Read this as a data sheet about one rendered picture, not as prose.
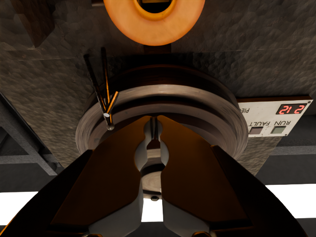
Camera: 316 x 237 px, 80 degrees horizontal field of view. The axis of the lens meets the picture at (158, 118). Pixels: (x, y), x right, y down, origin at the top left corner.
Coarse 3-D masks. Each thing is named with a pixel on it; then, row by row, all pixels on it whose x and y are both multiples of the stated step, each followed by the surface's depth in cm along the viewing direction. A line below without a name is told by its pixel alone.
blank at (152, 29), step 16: (112, 0) 29; (128, 0) 29; (176, 0) 29; (192, 0) 29; (112, 16) 31; (128, 16) 31; (144, 16) 31; (160, 16) 31; (176, 16) 31; (192, 16) 31; (128, 32) 32; (144, 32) 32; (160, 32) 32; (176, 32) 32
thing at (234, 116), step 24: (144, 72) 42; (168, 72) 42; (96, 96) 47; (120, 96) 39; (144, 96) 39; (168, 96) 40; (192, 96) 40; (216, 96) 40; (96, 120) 45; (240, 120) 45; (240, 144) 52
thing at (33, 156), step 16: (0, 96) 404; (0, 112) 397; (16, 112) 440; (16, 128) 454; (32, 144) 508; (288, 144) 509; (304, 144) 507; (0, 160) 542; (16, 160) 543; (32, 160) 544; (48, 160) 545
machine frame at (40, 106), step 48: (48, 0) 35; (240, 0) 35; (288, 0) 36; (48, 48) 42; (96, 48) 42; (144, 48) 44; (192, 48) 42; (240, 48) 42; (288, 48) 48; (48, 96) 59; (240, 96) 60; (288, 96) 60; (48, 144) 77
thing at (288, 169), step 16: (0, 128) 954; (304, 128) 871; (0, 144) 869; (16, 144) 880; (272, 160) 767; (288, 160) 764; (304, 160) 761; (0, 176) 771; (16, 176) 768; (32, 176) 765; (48, 176) 762; (256, 176) 724; (272, 176) 721; (288, 176) 719; (304, 176) 716; (0, 192) 725; (144, 224) 628; (160, 224) 626; (304, 224) 608
